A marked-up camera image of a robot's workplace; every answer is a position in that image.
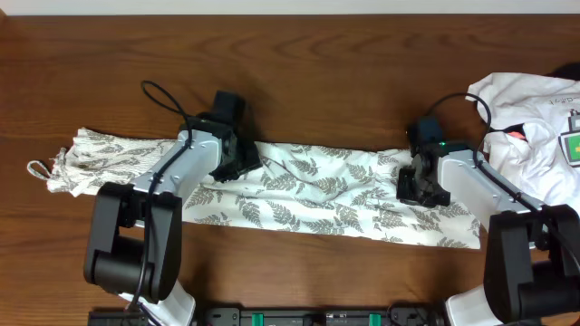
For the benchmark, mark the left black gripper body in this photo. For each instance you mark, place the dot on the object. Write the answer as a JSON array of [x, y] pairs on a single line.
[[245, 158]]

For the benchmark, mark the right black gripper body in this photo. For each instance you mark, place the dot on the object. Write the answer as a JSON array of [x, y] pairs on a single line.
[[412, 189]]

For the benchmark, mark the white fern-print dress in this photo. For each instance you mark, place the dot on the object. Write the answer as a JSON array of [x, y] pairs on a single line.
[[299, 188]]

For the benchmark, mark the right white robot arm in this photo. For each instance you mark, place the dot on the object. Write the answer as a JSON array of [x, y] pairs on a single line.
[[532, 256]]

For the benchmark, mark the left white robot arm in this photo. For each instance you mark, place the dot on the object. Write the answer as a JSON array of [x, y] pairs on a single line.
[[134, 247]]

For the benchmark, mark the white t-shirt with pixel graphic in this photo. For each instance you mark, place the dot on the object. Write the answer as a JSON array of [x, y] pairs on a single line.
[[534, 138]]

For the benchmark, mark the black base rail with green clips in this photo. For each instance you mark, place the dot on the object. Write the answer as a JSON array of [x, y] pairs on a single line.
[[405, 315]]

